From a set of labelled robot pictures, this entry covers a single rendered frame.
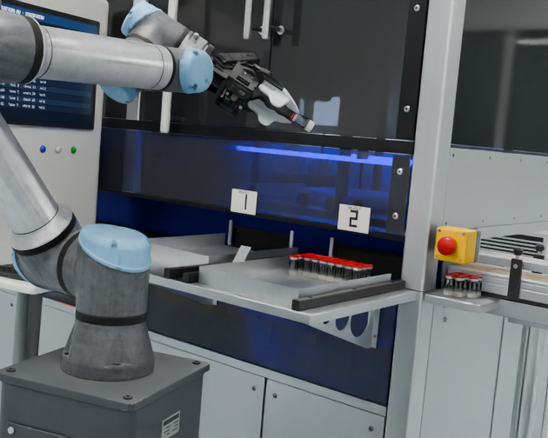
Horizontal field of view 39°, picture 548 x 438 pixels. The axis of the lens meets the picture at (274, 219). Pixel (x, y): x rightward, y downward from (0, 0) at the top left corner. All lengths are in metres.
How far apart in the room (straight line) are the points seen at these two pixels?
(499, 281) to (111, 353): 0.90
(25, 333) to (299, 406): 0.86
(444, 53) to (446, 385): 0.79
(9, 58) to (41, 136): 1.07
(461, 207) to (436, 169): 0.17
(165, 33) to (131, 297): 0.51
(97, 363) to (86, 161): 1.13
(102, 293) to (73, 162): 1.06
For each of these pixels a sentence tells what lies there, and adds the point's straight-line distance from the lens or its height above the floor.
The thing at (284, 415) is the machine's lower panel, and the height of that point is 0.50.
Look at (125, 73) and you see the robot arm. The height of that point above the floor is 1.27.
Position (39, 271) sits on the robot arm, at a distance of 1.36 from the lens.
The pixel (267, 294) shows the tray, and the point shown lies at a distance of 1.50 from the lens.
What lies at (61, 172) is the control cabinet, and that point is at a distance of 2.24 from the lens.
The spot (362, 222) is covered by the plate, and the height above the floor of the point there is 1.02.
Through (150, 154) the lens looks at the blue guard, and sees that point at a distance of 2.27.
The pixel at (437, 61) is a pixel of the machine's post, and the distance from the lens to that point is 1.74.
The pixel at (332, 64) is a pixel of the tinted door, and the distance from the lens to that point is 1.89.
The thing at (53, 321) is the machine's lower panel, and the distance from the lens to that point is 2.67.
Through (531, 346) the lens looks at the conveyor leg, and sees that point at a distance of 1.82.
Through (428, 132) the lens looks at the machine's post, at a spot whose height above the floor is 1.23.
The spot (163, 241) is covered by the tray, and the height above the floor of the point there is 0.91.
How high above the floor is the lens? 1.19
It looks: 6 degrees down
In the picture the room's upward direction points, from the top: 5 degrees clockwise
